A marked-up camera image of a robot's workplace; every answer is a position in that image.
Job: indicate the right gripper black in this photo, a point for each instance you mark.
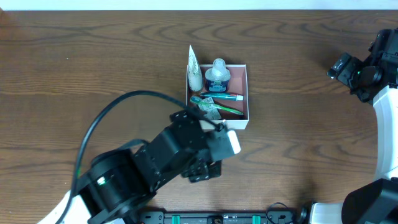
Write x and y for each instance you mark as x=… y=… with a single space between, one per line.
x=343 y=68

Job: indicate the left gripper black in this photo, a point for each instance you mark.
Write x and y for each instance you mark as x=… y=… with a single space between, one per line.
x=195 y=144

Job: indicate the green soap bar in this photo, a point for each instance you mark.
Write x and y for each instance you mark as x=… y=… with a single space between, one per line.
x=210 y=112

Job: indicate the green white toothbrush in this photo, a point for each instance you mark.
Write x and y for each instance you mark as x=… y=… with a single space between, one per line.
x=198 y=101

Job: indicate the teal toothpaste tube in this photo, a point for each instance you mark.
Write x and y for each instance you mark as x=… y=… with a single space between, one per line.
x=223 y=96

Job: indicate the white lotion tube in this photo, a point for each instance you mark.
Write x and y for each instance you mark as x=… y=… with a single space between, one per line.
x=195 y=79

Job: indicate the blue soap pump bottle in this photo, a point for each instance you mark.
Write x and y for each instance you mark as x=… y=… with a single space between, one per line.
x=217 y=77

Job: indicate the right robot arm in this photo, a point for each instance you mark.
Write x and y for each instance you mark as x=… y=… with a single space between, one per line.
x=377 y=201

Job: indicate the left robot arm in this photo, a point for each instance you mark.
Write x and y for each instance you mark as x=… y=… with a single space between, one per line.
x=122 y=181

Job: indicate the white box with pink interior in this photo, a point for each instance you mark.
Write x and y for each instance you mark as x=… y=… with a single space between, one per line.
x=238 y=85

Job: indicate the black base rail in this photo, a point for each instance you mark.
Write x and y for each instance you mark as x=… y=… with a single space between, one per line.
x=277 y=213

